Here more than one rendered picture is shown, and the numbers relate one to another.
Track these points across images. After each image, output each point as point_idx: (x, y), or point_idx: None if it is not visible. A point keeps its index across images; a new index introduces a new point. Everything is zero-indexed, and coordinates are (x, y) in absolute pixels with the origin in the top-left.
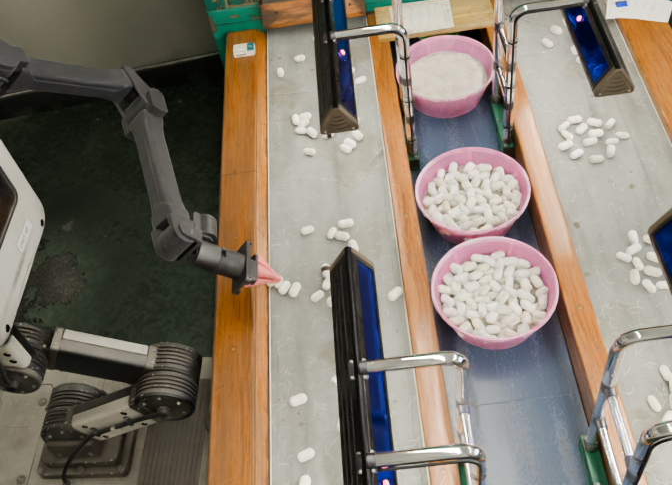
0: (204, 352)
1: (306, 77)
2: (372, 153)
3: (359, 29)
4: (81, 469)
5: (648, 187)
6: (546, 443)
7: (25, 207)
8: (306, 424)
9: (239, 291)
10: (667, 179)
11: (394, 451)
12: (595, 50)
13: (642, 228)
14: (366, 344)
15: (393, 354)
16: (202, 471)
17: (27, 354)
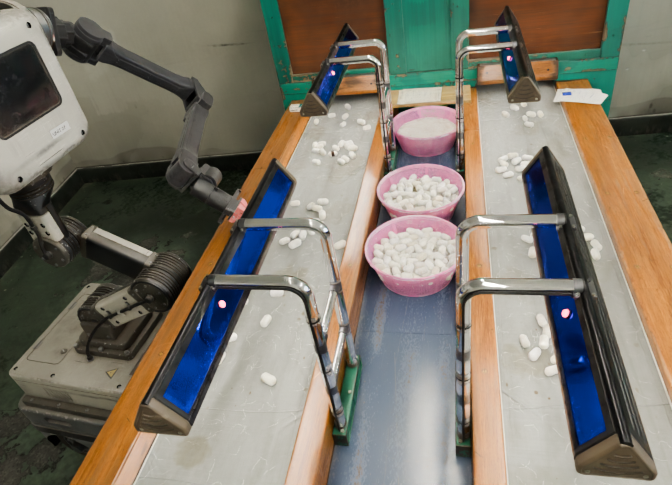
0: None
1: (332, 125)
2: (358, 166)
3: (346, 57)
4: (101, 348)
5: None
6: (429, 367)
7: (67, 113)
8: (240, 319)
9: (222, 220)
10: (578, 195)
11: (233, 274)
12: (514, 72)
13: None
14: (257, 215)
15: (324, 282)
16: None
17: (60, 232)
